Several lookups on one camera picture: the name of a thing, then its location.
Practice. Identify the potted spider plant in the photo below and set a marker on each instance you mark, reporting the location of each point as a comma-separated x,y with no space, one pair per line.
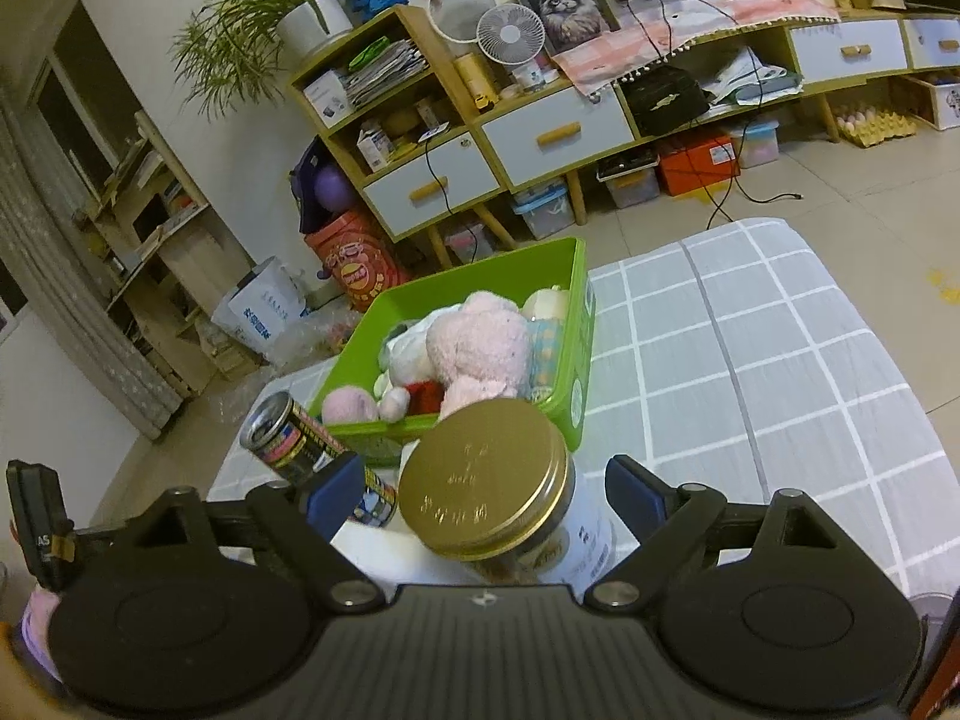
311,26

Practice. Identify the light wooden shelf rack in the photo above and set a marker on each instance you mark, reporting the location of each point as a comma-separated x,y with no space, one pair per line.
187,262

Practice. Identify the black bag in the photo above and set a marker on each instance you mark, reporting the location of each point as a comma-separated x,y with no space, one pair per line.
664,99

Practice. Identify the white plastic bag blue print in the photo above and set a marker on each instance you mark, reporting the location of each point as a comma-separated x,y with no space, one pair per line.
259,311

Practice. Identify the clear storage box dark contents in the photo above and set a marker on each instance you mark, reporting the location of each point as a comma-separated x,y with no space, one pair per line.
628,180

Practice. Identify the pink fringed cloth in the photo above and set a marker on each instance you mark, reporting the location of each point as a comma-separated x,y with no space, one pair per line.
637,45

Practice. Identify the small pink plush toy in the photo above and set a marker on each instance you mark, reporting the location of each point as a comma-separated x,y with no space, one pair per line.
349,405

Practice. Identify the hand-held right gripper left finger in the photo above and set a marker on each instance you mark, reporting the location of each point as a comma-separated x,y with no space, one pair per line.
334,495

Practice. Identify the clear plastic wrap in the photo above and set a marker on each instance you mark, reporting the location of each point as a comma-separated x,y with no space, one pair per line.
307,341

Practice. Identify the clear storage box pink contents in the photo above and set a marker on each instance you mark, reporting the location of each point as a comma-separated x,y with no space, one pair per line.
761,144

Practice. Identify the white carton box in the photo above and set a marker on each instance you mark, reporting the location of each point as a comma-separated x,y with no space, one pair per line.
328,99

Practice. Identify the white foam block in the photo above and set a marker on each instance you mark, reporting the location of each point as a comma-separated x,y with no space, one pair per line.
375,551

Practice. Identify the clear jar gold lid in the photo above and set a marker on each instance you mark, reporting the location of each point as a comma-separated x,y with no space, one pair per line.
480,480

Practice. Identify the stack of newspapers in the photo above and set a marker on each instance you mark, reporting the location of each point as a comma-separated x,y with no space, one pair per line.
386,73

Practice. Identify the yellow cylinder container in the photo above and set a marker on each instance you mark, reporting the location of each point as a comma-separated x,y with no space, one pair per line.
476,81

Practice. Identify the white round fan guard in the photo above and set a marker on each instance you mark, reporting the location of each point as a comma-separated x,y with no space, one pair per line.
457,7

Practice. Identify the santa plush toy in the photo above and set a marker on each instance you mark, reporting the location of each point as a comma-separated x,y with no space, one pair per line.
426,397

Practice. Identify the yellow egg tray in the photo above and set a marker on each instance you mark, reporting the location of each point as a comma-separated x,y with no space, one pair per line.
877,127

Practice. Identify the clear storage box blue lid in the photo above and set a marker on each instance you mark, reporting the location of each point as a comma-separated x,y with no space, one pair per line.
544,211

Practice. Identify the pile of papers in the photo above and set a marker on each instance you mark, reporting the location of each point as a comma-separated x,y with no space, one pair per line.
750,82

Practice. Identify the white desk fan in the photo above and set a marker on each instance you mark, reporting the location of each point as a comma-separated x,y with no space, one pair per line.
510,34

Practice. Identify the red snack bag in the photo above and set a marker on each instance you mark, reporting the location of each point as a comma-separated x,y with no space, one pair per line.
356,262

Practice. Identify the framed cat picture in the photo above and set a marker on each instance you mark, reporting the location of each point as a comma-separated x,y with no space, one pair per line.
566,7

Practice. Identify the grey curtain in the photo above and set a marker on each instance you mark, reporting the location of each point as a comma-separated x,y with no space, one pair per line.
75,300

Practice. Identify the small clear storage box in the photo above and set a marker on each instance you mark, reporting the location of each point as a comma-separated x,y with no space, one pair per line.
469,244

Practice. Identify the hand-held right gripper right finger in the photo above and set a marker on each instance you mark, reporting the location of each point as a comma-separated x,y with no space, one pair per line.
637,495

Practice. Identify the wooden crate with drawing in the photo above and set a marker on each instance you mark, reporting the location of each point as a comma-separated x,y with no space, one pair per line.
937,101

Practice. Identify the wooden drawer console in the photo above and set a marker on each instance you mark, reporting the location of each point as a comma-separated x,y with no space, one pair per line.
750,52

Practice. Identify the white milk carton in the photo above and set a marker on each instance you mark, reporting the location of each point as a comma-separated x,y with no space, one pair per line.
373,146

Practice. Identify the orange box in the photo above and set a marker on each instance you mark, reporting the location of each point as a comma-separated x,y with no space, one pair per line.
697,166

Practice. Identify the purple ball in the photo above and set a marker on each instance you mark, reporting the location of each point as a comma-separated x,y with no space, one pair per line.
336,189

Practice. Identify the wooden shelf cabinet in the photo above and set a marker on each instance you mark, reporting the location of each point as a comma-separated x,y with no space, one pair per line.
420,127

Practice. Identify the pale pink plush toy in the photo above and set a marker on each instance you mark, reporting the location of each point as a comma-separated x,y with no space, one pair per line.
480,345

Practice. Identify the black drink can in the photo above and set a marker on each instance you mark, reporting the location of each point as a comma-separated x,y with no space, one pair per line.
285,435

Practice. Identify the green plastic bin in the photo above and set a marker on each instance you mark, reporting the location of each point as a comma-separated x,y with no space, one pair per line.
367,442

